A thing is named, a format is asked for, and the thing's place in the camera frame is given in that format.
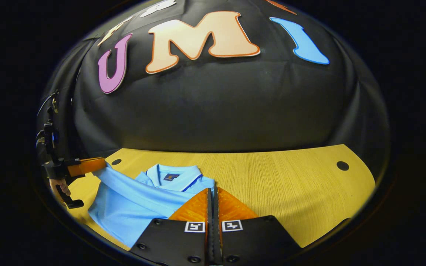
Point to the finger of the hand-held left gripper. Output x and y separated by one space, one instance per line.
87 165

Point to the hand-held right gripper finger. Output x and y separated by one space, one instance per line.
216 221
209 221

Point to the light blue polo T-shirt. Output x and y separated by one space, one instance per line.
131 207

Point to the black table grommet hole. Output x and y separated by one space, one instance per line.
342 165
116 162

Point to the black backdrop cloth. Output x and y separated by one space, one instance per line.
216 107

